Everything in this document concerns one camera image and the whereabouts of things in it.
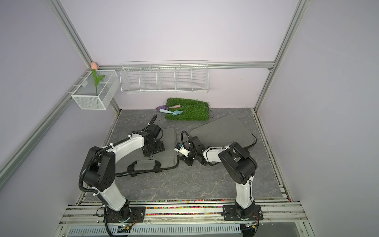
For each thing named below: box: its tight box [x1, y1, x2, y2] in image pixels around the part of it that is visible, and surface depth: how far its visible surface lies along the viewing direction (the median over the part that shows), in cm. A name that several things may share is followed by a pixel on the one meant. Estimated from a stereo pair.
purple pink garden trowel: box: [155, 104, 181, 111], surface depth 122 cm
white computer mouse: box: [173, 142, 190, 158], surface depth 86 cm
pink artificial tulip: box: [90, 62, 106, 96], surface depth 92 cm
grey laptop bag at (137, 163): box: [115, 128, 179, 178], surface depth 90 cm
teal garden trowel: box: [158, 108, 184, 116], surface depth 119 cm
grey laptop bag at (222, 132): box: [189, 114, 258, 149], surface depth 108 cm
